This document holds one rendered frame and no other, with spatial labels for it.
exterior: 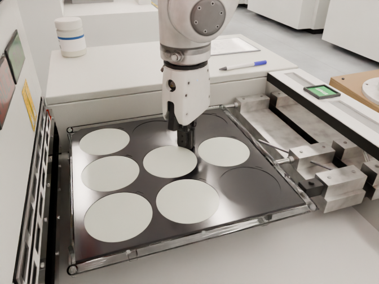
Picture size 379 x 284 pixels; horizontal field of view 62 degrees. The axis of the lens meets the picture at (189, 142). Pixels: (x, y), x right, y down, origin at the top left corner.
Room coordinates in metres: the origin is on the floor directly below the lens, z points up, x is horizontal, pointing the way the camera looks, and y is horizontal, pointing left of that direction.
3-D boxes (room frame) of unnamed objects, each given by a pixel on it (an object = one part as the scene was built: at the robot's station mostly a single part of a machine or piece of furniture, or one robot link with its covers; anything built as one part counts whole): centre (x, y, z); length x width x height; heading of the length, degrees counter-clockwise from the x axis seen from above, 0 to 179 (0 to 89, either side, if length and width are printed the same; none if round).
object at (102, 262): (0.30, -0.02, 0.90); 0.37 x 0.01 x 0.01; 108
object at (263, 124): (0.57, -0.21, 0.87); 0.36 x 0.08 x 0.03; 18
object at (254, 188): (0.47, 0.04, 0.90); 0.34 x 0.34 x 0.01; 18
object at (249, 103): (0.73, -0.16, 0.89); 0.08 x 0.03 x 0.03; 108
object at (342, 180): (0.42, -0.26, 0.89); 0.08 x 0.03 x 0.03; 108
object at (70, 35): (0.90, 0.33, 1.01); 0.07 x 0.07 x 0.10
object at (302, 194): (0.53, -0.14, 0.90); 0.38 x 0.01 x 0.01; 18
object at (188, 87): (0.53, 0.01, 1.03); 0.10 x 0.07 x 0.11; 150
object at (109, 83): (0.87, 0.06, 0.89); 0.62 x 0.35 x 0.14; 108
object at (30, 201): (0.39, 0.24, 0.96); 0.44 x 0.01 x 0.02; 18
